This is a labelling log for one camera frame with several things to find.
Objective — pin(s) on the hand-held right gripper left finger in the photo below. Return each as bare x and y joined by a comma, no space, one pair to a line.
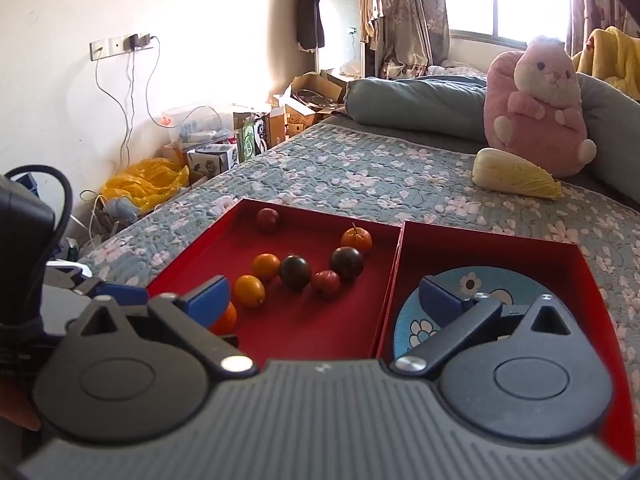
210,296

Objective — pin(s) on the yellow blanket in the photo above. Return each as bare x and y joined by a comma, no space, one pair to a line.
612,55

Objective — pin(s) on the beige hanging garment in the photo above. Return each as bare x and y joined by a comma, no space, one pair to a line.
371,5

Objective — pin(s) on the napa cabbage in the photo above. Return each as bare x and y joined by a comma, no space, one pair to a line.
510,175

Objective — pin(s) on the dark purple tomato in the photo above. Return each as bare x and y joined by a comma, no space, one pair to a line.
295,272
346,263

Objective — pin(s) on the orange with stem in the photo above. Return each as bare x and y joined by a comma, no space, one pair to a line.
357,241

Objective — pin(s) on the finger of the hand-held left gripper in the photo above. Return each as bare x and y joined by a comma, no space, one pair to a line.
122,293

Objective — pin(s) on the pink plush toy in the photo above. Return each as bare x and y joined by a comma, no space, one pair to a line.
540,115

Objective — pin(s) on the black charger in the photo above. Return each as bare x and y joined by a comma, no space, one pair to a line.
134,41

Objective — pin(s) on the blue cartoon plate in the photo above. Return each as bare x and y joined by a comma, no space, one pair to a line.
492,282

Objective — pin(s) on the clear plastic container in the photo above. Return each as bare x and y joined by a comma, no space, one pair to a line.
200,122

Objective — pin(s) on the grey-green pillow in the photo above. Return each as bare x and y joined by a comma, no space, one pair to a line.
400,102

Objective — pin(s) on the red box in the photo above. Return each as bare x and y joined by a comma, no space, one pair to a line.
500,255
300,320

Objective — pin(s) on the small red apple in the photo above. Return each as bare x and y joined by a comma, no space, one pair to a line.
326,283
267,220

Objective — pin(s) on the round orange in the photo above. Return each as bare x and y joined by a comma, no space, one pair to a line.
249,291
265,266
226,321

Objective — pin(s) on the white wall socket strip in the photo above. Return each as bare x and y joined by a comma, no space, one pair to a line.
107,46

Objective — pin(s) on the floral quilt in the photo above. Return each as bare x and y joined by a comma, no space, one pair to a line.
375,175

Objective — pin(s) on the yellow plastic bag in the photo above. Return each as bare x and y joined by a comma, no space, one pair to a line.
145,182

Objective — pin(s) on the green and white carton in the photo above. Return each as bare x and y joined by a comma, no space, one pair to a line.
248,140

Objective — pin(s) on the white printed box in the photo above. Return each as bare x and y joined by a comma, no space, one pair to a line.
212,159

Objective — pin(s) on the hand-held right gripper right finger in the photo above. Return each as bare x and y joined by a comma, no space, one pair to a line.
440,297

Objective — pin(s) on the dark hanging clothes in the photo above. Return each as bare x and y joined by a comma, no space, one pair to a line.
310,10

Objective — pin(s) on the person's left hand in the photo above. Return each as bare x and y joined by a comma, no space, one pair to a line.
20,407

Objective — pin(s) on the floral curtain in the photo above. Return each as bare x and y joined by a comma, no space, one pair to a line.
600,5
415,10

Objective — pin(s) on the open cardboard box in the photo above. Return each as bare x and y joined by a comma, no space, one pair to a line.
305,110

